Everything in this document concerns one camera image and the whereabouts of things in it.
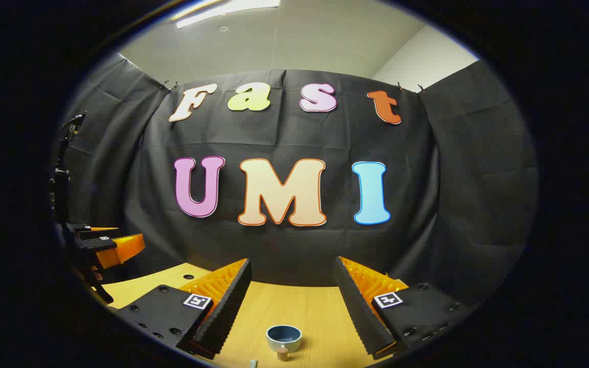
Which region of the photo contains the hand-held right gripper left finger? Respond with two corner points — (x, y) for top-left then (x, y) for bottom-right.
(110, 258), (253, 361)

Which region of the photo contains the black backdrop cloth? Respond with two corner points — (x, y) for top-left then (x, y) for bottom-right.
(52, 54), (538, 307)

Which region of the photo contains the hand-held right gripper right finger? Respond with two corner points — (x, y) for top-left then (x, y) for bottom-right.
(333, 256), (479, 361)

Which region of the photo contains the black clamp stand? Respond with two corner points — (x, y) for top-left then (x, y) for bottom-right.
(58, 111), (86, 170)

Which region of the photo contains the wooden desktop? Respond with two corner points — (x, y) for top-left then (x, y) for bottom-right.
(101, 263), (407, 368)

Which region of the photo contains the light blue cup wooden handle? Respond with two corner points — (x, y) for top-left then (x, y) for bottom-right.
(266, 325), (303, 361)

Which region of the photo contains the ceiling light panel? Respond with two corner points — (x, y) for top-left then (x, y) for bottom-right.
(172, 0), (281, 29)

